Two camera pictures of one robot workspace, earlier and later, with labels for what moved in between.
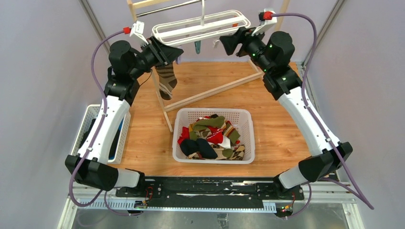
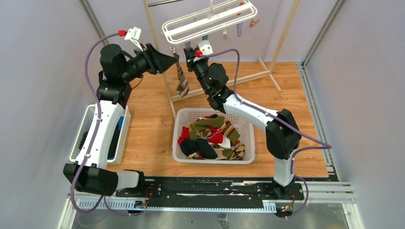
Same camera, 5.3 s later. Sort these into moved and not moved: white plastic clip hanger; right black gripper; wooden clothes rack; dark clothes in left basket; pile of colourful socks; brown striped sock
Moved: wooden clothes rack; brown striped sock; right black gripper; white plastic clip hanger
Not moved: pile of colourful socks; dark clothes in left basket
